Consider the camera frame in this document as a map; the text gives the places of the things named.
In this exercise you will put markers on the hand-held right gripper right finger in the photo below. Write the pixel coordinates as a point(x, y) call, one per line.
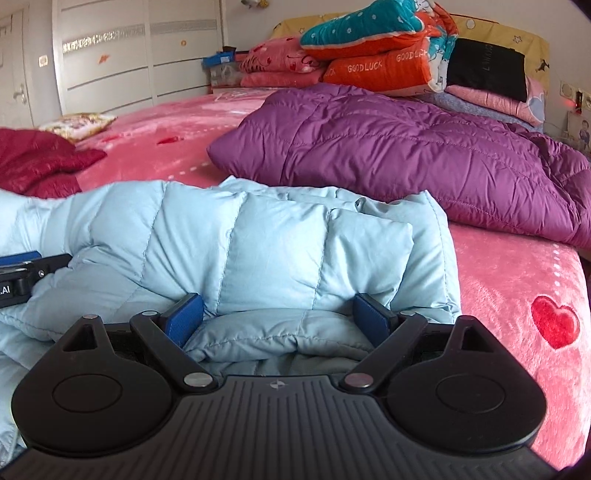
point(371, 321)

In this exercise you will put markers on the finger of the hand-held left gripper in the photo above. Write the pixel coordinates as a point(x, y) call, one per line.
point(18, 258)

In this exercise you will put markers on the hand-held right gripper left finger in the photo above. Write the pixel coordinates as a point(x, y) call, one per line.
point(184, 318)

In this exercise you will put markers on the light blue down jacket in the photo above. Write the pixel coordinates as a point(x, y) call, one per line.
point(207, 240)

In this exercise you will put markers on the dark red down jacket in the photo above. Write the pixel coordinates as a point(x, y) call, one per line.
point(32, 157)

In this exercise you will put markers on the bed with pink sheet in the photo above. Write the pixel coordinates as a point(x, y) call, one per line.
point(508, 323)

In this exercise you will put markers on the gold printed cushion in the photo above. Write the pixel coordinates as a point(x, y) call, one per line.
point(76, 125)

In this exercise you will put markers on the purple down jacket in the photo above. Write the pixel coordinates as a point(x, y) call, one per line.
point(392, 147)

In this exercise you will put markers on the white door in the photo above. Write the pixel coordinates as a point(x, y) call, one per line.
point(18, 69)

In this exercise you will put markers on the white sliding-door wardrobe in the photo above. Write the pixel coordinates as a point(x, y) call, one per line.
point(115, 83)

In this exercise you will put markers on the lavender folded blanket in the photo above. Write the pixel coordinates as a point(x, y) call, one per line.
point(508, 121)

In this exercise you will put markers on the pink folded blanket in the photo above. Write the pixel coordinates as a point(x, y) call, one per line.
point(489, 104)

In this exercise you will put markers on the teal and orange folded quilt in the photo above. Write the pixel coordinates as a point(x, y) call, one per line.
point(369, 69)

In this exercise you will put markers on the pink heart-print folded quilt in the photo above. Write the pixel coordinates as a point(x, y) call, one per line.
point(277, 60)

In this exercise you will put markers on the black cloth bag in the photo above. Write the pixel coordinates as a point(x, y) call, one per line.
point(485, 69)

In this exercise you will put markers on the framed photo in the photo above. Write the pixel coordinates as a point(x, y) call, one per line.
point(582, 131)

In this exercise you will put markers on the yellow headboard cover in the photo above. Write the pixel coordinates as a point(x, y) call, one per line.
point(517, 37)

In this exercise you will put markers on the light switch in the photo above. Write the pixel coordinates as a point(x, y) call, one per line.
point(44, 60)

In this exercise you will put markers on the wall socket panel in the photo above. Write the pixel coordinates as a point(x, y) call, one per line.
point(565, 87)

